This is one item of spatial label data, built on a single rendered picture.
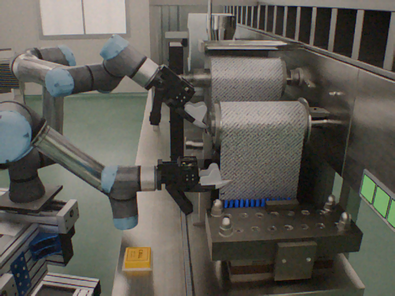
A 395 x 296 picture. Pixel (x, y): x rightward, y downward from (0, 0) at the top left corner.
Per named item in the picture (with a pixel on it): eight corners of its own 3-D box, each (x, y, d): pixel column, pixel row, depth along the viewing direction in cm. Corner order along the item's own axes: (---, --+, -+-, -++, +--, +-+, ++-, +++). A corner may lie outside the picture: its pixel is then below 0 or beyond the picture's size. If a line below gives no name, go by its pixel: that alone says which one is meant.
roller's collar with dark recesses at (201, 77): (191, 85, 130) (191, 66, 127) (208, 84, 130) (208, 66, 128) (192, 89, 124) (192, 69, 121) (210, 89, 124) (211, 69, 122)
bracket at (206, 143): (190, 217, 124) (190, 132, 113) (208, 216, 125) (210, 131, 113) (191, 226, 120) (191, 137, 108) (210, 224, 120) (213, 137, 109)
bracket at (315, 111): (304, 112, 110) (305, 105, 109) (322, 112, 110) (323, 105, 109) (310, 117, 105) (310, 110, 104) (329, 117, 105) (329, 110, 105)
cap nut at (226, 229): (218, 229, 95) (218, 214, 93) (231, 229, 95) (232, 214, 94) (220, 237, 92) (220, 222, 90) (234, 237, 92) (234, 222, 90)
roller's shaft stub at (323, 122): (299, 127, 111) (300, 113, 109) (320, 126, 111) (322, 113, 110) (303, 132, 107) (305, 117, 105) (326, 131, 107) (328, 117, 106)
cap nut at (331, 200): (321, 205, 106) (323, 192, 105) (332, 205, 106) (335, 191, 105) (326, 212, 103) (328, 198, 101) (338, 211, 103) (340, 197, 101)
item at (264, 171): (218, 203, 109) (220, 145, 102) (295, 200, 111) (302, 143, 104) (219, 203, 109) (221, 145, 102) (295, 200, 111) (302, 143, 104)
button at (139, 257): (126, 253, 105) (126, 246, 105) (150, 253, 106) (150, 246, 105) (124, 269, 99) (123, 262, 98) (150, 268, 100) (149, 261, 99)
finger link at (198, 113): (218, 118, 103) (193, 97, 101) (205, 134, 105) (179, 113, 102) (218, 115, 106) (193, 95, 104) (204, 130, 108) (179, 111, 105)
